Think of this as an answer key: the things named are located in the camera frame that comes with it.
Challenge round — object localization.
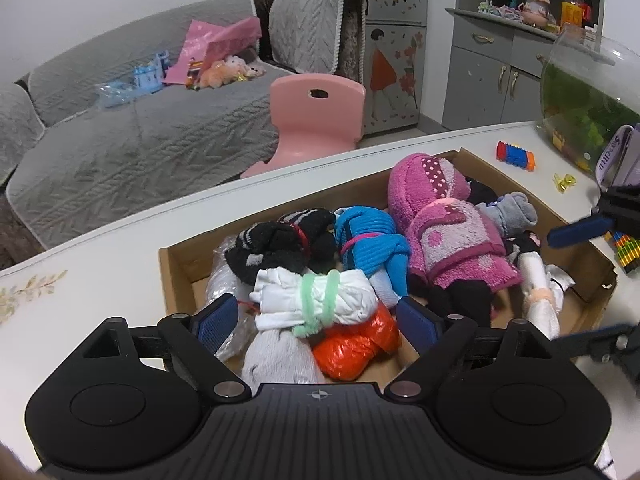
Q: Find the colourful building block strip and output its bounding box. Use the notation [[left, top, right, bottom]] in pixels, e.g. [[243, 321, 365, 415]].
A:
[[496, 141, 537, 171]]

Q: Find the clear blue plastic bag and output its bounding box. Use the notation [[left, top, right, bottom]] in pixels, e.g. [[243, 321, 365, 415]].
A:
[[97, 80, 136, 110]]

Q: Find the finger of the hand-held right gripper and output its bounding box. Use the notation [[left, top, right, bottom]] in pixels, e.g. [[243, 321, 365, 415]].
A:
[[546, 187, 640, 248], [552, 324, 640, 386]]

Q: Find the orange drink bottle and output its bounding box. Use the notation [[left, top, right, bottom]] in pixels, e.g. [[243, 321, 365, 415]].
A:
[[560, 0, 586, 28]]

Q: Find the pink plastic bag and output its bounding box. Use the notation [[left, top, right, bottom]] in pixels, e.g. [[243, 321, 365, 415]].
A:
[[164, 16, 262, 86]]

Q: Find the grey cabinet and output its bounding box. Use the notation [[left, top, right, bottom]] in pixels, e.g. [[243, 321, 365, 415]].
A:
[[442, 0, 606, 131]]

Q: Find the white desktop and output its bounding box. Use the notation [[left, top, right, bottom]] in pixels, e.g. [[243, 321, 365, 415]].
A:
[[0, 120, 640, 480]]

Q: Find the brown cardboard box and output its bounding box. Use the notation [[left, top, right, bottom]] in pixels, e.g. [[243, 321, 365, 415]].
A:
[[159, 147, 618, 378]]

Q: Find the colourful building block cube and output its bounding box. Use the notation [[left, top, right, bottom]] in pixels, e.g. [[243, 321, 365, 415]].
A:
[[605, 230, 640, 275]]

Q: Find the grey sock bundle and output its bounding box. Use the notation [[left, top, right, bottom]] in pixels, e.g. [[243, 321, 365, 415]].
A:
[[477, 192, 538, 238]]

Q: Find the grey white towel roll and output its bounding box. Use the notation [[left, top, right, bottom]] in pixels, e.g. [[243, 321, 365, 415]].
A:
[[242, 327, 323, 386]]

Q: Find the white cloth bundle green band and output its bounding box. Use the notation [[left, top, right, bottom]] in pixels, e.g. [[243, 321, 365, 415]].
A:
[[250, 267, 380, 336]]

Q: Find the orange plastic bag bundle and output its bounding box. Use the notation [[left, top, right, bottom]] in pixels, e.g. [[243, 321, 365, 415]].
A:
[[312, 305, 401, 381]]

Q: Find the blue toy castle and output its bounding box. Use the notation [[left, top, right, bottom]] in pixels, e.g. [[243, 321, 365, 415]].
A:
[[132, 51, 170, 93]]

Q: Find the clear plastic bag bundle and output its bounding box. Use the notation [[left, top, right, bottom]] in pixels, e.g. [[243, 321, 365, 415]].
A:
[[206, 237, 261, 361]]

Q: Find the plush toy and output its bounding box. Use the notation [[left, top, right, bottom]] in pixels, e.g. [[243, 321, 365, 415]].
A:
[[187, 56, 266, 90]]

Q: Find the pink towel roll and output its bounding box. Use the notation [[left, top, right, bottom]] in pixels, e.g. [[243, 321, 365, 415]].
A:
[[389, 154, 521, 293]]

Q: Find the purple water bottle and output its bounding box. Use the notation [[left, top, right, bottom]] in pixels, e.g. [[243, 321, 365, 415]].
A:
[[595, 122, 640, 191]]

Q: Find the grey quilted sofa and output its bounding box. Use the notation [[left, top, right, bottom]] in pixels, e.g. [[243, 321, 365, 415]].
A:
[[0, 0, 368, 271]]

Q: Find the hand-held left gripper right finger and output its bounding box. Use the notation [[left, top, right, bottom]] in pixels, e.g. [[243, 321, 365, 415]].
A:
[[382, 296, 556, 403]]

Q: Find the black sock bundle red band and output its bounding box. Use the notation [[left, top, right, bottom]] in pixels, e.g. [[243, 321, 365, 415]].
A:
[[224, 209, 338, 286]]

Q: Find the refrigerator with flower decals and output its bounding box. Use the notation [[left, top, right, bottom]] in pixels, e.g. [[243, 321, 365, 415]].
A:
[[294, 0, 431, 136]]

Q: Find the glass fish bowl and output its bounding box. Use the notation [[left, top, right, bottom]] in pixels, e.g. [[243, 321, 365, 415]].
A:
[[534, 24, 640, 183]]

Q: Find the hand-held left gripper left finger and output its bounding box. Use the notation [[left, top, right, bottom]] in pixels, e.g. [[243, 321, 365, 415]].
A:
[[82, 294, 252, 403]]

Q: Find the pink plastic chair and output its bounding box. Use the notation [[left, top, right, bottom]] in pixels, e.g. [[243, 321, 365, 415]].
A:
[[240, 72, 367, 179]]

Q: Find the pile of hair ties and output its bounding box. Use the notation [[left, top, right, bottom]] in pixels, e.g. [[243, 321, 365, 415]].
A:
[[477, 0, 523, 23]]

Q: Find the white cloth bundle peach band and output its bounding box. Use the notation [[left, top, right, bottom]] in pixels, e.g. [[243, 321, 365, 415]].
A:
[[517, 252, 576, 341]]

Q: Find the pink mushroom ornament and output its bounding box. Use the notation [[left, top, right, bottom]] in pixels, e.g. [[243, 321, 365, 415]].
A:
[[522, 0, 551, 26]]

